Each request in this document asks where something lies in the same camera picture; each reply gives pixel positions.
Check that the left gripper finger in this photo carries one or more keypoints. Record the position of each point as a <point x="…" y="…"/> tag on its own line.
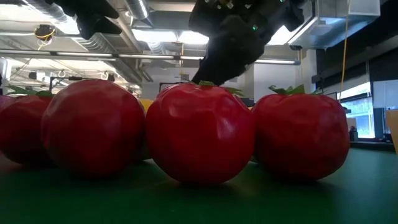
<point x="99" y="28"/>

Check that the large yellow-orange lemon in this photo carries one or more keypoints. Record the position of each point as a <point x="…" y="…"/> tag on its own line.
<point x="147" y="104"/>

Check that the red toy tomato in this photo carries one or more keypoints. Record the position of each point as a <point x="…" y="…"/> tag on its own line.
<point x="20" y="130"/>
<point x="93" y="127"/>
<point x="200" y="133"/>
<point x="300" y="133"/>

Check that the long ceiling light tube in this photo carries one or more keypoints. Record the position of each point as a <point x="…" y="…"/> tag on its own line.
<point x="273" y="61"/>

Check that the black cabinet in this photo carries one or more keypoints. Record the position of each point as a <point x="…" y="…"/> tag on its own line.
<point x="253" y="102"/>

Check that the bright window pane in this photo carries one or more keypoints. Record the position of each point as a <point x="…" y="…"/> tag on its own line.
<point x="360" y="118"/>

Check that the small dark device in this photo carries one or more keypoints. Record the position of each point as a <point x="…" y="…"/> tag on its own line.
<point x="353" y="134"/>

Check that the green table mat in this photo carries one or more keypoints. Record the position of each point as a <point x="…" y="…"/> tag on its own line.
<point x="199" y="205"/>

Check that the ribbed silver air duct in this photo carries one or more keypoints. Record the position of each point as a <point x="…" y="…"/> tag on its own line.
<point x="93" y="43"/>

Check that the smooth round metal duct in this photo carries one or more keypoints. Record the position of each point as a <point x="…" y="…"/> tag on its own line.
<point x="138" y="9"/>

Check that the black aluminium table frame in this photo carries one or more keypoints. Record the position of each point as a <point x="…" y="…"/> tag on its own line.
<point x="373" y="146"/>

